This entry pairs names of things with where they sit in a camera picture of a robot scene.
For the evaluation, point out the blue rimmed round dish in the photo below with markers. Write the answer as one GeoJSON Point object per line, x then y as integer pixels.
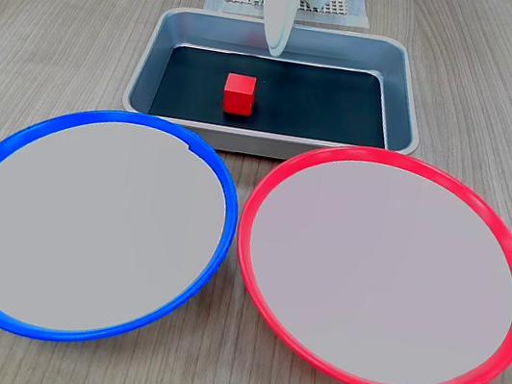
{"type": "Point", "coordinates": [85, 223]}

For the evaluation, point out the red rimmed round dish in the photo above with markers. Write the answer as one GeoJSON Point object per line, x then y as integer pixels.
{"type": "Point", "coordinates": [385, 271]}

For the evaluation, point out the red cube block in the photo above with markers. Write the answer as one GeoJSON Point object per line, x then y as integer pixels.
{"type": "Point", "coordinates": [239, 97]}

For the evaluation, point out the black tray liner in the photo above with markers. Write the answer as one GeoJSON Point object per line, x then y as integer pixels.
{"type": "Point", "coordinates": [318, 104]}

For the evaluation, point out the silver metal tray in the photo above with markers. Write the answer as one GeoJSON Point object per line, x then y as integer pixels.
{"type": "Point", "coordinates": [401, 103]}

